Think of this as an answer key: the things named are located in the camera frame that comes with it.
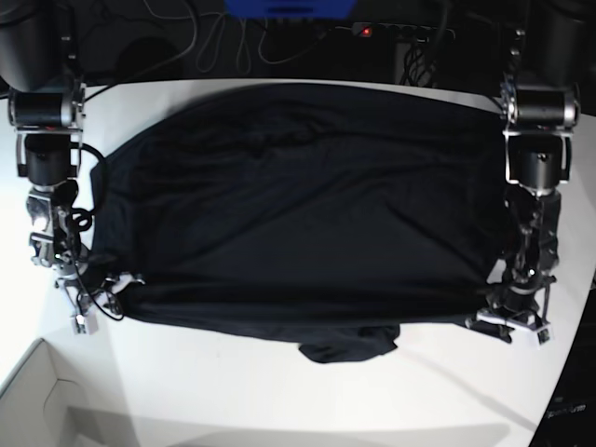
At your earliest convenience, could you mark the white power strip red switch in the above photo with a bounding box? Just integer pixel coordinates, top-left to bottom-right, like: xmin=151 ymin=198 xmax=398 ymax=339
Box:
xmin=349 ymin=21 xmax=440 ymax=42

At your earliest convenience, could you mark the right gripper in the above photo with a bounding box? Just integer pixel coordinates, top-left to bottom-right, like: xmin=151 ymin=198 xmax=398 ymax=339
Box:
xmin=54 ymin=272 xmax=144 ymax=321

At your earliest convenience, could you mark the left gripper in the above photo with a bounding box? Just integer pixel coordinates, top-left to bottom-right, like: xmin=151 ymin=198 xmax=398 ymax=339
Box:
xmin=465 ymin=275 xmax=557 ymax=335

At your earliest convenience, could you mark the blue box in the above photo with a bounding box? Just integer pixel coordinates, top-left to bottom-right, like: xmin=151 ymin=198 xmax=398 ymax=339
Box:
xmin=224 ymin=0 xmax=357 ymax=20

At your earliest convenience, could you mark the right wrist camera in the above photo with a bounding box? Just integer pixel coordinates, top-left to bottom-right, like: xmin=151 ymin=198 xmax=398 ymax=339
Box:
xmin=71 ymin=314 xmax=99 ymax=335

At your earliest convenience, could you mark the grey looped cable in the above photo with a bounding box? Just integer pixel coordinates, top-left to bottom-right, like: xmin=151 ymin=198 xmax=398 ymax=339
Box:
xmin=139 ymin=0 xmax=327 ymax=74

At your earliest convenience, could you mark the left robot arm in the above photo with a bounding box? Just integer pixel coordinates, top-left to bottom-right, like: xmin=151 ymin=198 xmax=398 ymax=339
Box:
xmin=466 ymin=1 xmax=595 ymax=345

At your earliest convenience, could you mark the white cardboard box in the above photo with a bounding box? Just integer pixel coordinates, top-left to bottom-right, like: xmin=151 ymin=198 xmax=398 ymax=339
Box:
xmin=1 ymin=339 xmax=139 ymax=446

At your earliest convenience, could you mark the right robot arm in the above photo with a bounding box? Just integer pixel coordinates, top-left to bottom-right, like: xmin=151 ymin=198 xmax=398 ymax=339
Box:
xmin=1 ymin=1 xmax=143 ymax=334

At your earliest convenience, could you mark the black t-shirt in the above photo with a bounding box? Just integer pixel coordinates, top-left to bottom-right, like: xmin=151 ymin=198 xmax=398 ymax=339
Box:
xmin=91 ymin=84 xmax=512 ymax=363

